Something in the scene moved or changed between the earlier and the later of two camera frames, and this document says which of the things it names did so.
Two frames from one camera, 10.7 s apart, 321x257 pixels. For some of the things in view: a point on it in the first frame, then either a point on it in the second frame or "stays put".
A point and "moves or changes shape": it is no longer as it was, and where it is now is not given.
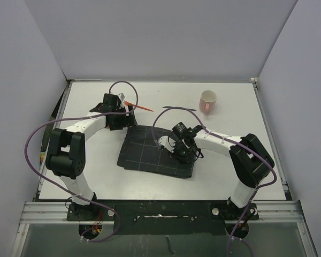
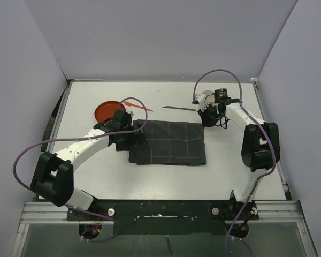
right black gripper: (182, 159) to (206, 121)
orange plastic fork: (129, 104) stays put
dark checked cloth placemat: (139, 152) moves or changes shape
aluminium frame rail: (47, 213) stays put
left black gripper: (127, 121) to (136, 140)
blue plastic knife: (179, 107) stays put
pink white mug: (207, 101) stays put
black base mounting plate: (162, 217) stays put
